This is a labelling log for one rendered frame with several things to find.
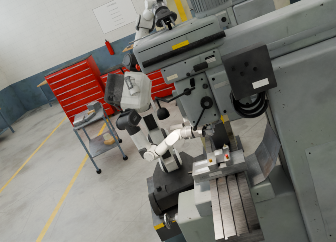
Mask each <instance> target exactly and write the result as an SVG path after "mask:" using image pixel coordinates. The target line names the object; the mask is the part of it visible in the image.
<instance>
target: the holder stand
mask: <svg viewBox="0 0 336 242"><path fill-rule="evenodd" d="M211 124H212V125H215V128H214V131H215V133H214V135H213V136H210V135H209V138H210V139H211V141H212V143H213V145H214V146H215V148H216V149H217V148H220V147H222V146H224V144H225V145H227V144H229V143H231V142H230V139H229V136H228V134H227V131H226V128H225V125H224V123H223V121H222V120H221V119H220V120H218V121H215V122H212V123H211Z"/></svg>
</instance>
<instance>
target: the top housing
mask: <svg viewBox="0 0 336 242"><path fill-rule="evenodd" d="M219 32H222V30H221V27H220V24H219V20H218V18H217V16H216V15H215V14H214V15H211V16H208V17H205V18H201V19H197V18H196V17H194V18H192V19H190V20H187V21H185V22H182V23H180V24H177V25H176V26H172V30H169V29H167V30H164V31H161V32H158V33H156V34H153V35H151V36H148V37H146V38H144V39H141V40H140V41H139V42H138V44H137V45H136V46H135V47H134V49H133V53H134V55H135V57H136V59H137V61H138V64H139V66H140V68H141V70H142V72H143V73H144V74H149V73H152V72H155V71H157V70H160V69H162V68H165V67H168V66H170V65H173V64H175V63H178V62H181V61H183V60H186V59H189V58H191V57H194V56H196V55H199V54H202V53H204V52H207V51H209V50H212V49H215V48H217V47H220V46H222V45H224V43H225V39H224V38H221V39H219V40H216V41H213V42H211V43H208V44H206V45H203V46H200V47H198V48H195V49H193V50H190V51H188V52H185V53H182V54H180V55H177V56H175V57H172V58H170V59H167V60H164V61H162V62H159V63H157V64H154V65H152V66H149V67H147V68H144V67H143V64H142V63H143V62H145V61H147V60H150V59H153V58H156V57H158V56H160V55H163V54H165V53H168V52H171V51H173V50H176V49H178V48H181V47H184V46H186V45H189V44H191V43H194V42H196V41H199V40H201V39H204V38H205V37H209V36H211V35H214V34H217V33H219Z"/></svg>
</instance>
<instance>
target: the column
mask: <svg viewBox="0 0 336 242"><path fill-rule="evenodd" d="M271 63H272V67H273V70H274V74H275V78H276V81H277V87H275V88H272V89H269V90H266V91H265V100H269V105H268V108H267V110H266V111H265V115H266V118H267V121H268V123H269V125H270V126H271V128H272V129H273V131H274V133H275V135H276V136H277V139H278V140H279V142H280V144H281V147H280V151H279V154H278V158H279V162H280V165H281V166H282V168H283V169H284V171H285V173H286V175H287V177H288V179H289V181H290V183H291V186H292V188H293V190H294V192H295V193H296V196H297V200H298V203H299V207H300V210H301V213H302V217H303V220H304V224H305V227H306V231H307V234H308V237H309V241H310V242H336V36H335V37H333V38H330V39H327V40H324V41H322V42H319V43H316V44H313V45H310V46H308V47H305V48H302V49H299V50H297V51H294V52H291V53H288V54H285V55H283V56H280V57H277V58H274V59H271Z"/></svg>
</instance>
